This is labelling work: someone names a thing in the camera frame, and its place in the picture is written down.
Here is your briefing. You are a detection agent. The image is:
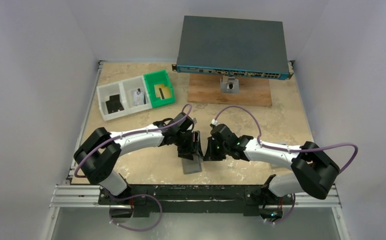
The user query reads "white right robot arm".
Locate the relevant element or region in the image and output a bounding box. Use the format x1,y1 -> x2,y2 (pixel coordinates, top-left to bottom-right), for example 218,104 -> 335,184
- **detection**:
204,124 -> 340,204

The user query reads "white middle bin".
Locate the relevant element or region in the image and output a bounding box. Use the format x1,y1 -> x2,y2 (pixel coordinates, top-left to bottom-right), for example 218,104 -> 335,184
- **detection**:
120,75 -> 152,114

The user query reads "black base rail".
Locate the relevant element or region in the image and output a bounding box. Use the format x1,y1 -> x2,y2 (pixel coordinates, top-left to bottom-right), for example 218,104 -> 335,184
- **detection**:
98,184 -> 293,218

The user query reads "grey leather card holder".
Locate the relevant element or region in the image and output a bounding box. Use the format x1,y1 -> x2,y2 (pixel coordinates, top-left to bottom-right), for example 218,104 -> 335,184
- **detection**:
182,155 -> 202,175

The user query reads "green bin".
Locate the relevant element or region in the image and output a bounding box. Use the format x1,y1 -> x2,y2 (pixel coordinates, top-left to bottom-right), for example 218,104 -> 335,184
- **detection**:
143,70 -> 176,108

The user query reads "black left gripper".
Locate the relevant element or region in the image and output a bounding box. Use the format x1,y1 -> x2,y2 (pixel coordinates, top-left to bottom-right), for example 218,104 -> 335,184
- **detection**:
173,130 -> 203,161

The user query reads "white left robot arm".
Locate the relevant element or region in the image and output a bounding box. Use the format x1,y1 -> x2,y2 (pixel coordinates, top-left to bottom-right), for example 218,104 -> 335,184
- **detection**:
73,112 -> 204,205

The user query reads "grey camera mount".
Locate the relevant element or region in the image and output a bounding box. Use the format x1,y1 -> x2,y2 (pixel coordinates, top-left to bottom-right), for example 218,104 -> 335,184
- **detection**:
220,76 -> 239,94

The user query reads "white left bin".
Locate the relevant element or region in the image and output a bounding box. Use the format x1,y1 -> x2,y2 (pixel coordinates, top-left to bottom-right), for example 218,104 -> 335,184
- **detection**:
96,81 -> 131,121

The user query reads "brown wooden board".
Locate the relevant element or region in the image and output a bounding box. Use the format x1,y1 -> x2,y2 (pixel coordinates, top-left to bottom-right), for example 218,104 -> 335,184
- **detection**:
188,74 -> 272,107

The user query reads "aluminium frame rail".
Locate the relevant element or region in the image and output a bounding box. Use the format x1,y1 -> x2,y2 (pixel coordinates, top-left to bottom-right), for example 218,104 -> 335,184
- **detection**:
49,185 -> 341,208

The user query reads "grey network switch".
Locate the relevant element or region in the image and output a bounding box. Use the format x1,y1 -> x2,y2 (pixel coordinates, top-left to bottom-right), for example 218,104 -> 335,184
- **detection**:
172,15 -> 294,80

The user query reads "white bin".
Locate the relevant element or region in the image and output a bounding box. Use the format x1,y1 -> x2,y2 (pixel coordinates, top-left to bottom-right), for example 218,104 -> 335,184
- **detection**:
120,75 -> 152,114
96,81 -> 131,121

